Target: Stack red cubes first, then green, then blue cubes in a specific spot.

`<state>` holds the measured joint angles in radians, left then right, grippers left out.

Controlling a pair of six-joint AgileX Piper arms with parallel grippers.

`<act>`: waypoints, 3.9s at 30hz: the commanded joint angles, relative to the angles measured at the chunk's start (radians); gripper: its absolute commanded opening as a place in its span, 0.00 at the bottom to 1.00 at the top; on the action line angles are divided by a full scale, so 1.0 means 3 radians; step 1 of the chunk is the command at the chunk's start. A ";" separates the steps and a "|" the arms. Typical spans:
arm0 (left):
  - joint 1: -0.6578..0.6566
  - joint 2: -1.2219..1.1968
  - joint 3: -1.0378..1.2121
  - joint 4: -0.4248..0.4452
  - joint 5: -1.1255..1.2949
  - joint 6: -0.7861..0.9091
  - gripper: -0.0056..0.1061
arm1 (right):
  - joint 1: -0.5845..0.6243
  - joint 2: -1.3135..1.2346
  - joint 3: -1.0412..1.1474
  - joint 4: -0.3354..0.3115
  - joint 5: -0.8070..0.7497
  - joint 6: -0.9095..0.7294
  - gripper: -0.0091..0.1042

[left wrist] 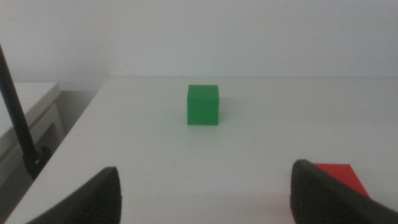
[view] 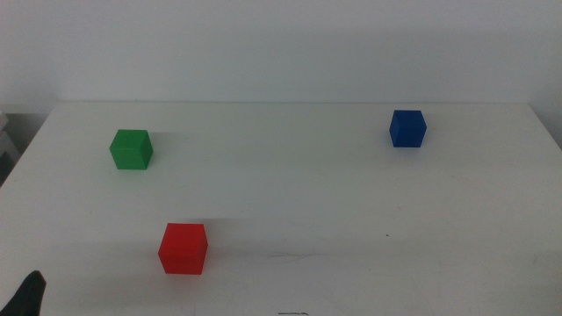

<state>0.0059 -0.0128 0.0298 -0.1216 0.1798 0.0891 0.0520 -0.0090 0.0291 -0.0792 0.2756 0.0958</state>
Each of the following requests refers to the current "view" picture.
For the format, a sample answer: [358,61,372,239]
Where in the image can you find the red cube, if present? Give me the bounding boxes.
[157,222,209,276]

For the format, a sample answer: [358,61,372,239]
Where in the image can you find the green cube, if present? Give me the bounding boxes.
[109,128,155,171]

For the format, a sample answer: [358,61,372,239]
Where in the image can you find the blue cube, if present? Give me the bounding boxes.
[388,109,428,148]

